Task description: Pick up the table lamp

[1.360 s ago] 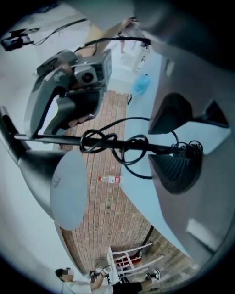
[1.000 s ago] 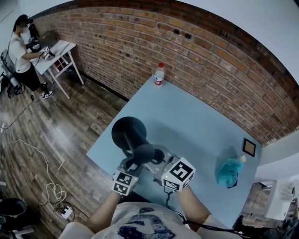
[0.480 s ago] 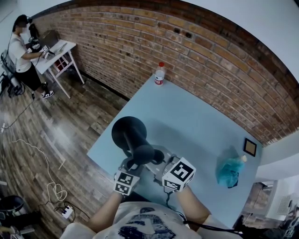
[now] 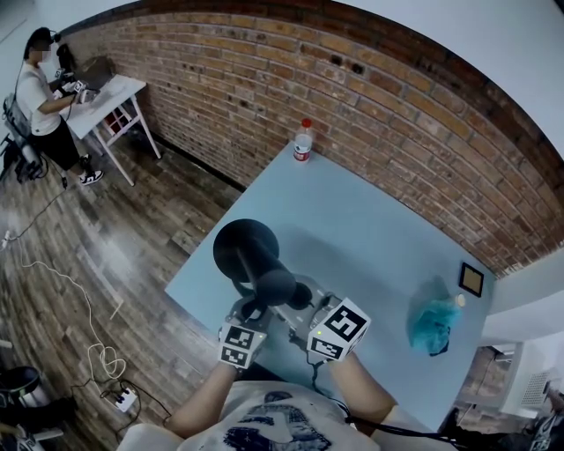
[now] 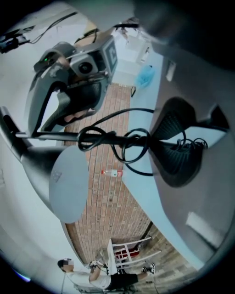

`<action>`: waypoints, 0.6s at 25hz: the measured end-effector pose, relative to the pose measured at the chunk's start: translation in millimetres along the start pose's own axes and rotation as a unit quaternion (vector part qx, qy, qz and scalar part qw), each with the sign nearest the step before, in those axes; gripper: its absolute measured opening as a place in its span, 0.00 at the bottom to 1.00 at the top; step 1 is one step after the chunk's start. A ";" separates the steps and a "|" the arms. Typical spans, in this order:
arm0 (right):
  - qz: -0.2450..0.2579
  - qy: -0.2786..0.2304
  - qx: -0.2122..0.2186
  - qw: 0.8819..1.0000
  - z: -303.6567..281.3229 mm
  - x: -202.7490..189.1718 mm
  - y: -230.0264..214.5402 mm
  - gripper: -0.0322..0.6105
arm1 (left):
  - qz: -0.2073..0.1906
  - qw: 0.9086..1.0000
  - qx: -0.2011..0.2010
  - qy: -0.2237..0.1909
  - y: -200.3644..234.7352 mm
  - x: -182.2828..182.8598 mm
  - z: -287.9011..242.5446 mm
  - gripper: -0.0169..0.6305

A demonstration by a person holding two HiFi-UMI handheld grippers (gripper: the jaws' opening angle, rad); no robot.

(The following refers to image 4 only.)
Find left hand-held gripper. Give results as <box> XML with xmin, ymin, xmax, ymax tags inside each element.
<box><xmin>218</xmin><ymin>299</ymin><xmax>272</xmax><ymax>369</ymax></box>

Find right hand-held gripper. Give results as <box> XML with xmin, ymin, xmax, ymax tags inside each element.
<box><xmin>268</xmin><ymin>275</ymin><xmax>372</xmax><ymax>363</ymax></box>

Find black desk lamp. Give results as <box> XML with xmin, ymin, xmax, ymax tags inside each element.
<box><xmin>212</xmin><ymin>218</ymin><xmax>314</xmax><ymax>327</ymax></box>

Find person's left forearm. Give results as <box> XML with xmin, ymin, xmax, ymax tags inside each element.
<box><xmin>167</xmin><ymin>363</ymin><xmax>239</xmax><ymax>440</ymax></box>

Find person's right forearm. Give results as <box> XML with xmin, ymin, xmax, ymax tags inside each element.
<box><xmin>328</xmin><ymin>351</ymin><xmax>397</xmax><ymax>426</ymax></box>

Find person's white printed shirt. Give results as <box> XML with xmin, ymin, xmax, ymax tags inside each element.
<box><xmin>116</xmin><ymin>379</ymin><xmax>442</xmax><ymax>451</ymax></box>

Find blue plastic bag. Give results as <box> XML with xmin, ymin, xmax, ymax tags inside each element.
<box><xmin>407</xmin><ymin>275</ymin><xmax>464</xmax><ymax>353</ymax></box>

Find dark blue pouch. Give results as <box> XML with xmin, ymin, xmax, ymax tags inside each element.
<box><xmin>427</xmin><ymin>325</ymin><xmax>451</xmax><ymax>357</ymax></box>

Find white power strip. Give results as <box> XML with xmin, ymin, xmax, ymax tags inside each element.
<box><xmin>115</xmin><ymin>388</ymin><xmax>138</xmax><ymax>413</ymax></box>

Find clear red-capped water bottle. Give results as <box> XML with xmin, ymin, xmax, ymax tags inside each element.
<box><xmin>293</xmin><ymin>117</ymin><xmax>314</xmax><ymax>164</ymax></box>

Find black framed cork board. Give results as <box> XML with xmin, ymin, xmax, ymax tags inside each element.
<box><xmin>457</xmin><ymin>262</ymin><xmax>485</xmax><ymax>299</ymax></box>

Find large white table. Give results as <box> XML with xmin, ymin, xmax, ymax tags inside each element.
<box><xmin>453</xmin><ymin>341</ymin><xmax>564</xmax><ymax>415</ymax></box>

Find black round bin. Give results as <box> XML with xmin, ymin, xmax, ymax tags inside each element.
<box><xmin>0</xmin><ymin>365</ymin><xmax>52</xmax><ymax>409</ymax></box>

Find small white table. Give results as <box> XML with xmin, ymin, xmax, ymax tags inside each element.
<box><xmin>61</xmin><ymin>73</ymin><xmax>162</xmax><ymax>187</ymax></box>

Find brown paper bag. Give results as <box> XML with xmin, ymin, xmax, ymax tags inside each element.
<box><xmin>81</xmin><ymin>55</ymin><xmax>116</xmax><ymax>89</ymax></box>

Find black cables at power strip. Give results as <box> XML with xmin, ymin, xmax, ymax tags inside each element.
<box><xmin>70</xmin><ymin>376</ymin><xmax>173</xmax><ymax>437</ymax></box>

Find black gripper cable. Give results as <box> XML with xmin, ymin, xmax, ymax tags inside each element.
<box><xmin>308</xmin><ymin>350</ymin><xmax>468</xmax><ymax>448</ymax></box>

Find long white cable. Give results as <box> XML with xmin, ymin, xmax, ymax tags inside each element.
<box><xmin>0</xmin><ymin>237</ymin><xmax>127</xmax><ymax>380</ymax></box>

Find long black floor cable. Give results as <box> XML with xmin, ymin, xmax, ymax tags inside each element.
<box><xmin>8</xmin><ymin>175</ymin><xmax>67</xmax><ymax>239</ymax></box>

